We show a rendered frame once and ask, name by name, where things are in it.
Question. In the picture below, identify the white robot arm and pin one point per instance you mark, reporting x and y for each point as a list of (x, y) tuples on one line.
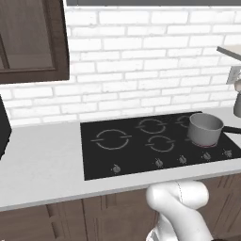
[(179, 207)]

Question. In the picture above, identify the grey stove knob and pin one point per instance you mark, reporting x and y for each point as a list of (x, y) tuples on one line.
[(182, 160), (158, 163), (206, 156), (116, 168), (228, 153)]

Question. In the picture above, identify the black glass hob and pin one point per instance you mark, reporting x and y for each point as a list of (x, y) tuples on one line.
[(150, 147)]

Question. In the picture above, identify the dark wood base cupboard door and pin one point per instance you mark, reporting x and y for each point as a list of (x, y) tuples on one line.
[(224, 204), (119, 216), (23, 224)]

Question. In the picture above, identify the black appliance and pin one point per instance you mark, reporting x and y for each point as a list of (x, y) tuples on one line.
[(3, 131)]

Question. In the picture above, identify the grey rounded jar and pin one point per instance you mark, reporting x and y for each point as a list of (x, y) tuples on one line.
[(237, 102)]

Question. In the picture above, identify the grey range hood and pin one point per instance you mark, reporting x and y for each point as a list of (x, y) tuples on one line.
[(153, 2)]

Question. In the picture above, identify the grey wall socket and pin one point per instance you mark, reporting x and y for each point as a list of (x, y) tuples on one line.
[(233, 75)]

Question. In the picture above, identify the dark wood wall cupboard door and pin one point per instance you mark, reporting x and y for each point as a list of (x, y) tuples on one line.
[(29, 39)]

